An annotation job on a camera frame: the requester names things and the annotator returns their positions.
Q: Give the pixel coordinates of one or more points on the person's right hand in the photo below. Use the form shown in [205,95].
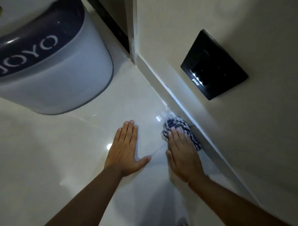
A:
[184,156]

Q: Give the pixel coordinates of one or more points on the person's left hand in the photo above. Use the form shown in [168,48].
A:
[123,153]

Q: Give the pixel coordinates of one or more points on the person's left middle finger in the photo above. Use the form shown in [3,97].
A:
[127,132]

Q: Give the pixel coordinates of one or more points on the person's left thumb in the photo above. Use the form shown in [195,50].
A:
[144,160]

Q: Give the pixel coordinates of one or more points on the person's right thumb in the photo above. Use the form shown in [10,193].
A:
[169,158]

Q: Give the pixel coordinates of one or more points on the blue white striped cloth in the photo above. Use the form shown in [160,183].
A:
[179,129]

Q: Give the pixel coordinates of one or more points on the person's left forearm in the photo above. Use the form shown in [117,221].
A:
[90,198]

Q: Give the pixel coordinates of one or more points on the person's right forearm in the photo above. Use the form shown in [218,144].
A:
[230,202]

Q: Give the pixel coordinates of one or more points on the white skirting board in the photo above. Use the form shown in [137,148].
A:
[186,111]

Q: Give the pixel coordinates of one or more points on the white bin with navy lid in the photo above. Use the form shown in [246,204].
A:
[53,58]

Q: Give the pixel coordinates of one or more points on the black wall switch plate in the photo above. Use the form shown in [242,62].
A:
[213,65]

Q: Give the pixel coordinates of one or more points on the dark door frame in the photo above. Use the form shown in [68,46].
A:
[111,23]

